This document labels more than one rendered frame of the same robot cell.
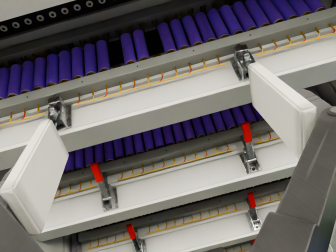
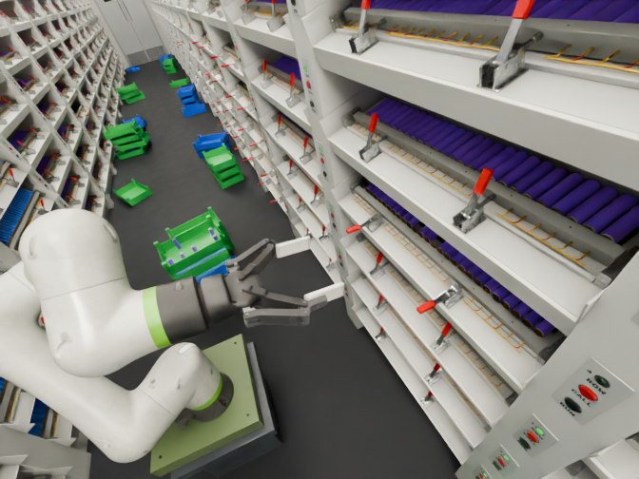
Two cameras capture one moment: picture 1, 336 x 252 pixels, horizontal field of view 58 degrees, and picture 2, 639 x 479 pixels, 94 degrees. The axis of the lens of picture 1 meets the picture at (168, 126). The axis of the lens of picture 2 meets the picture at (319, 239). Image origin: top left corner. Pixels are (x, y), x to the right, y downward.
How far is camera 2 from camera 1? 45 cm
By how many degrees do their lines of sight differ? 51
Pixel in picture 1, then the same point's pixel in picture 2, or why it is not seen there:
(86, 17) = not seen: hidden behind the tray
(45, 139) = (300, 241)
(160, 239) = (391, 318)
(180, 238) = (397, 330)
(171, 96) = (410, 267)
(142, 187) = (392, 286)
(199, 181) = (411, 316)
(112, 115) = (385, 245)
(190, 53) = (438, 260)
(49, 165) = (295, 247)
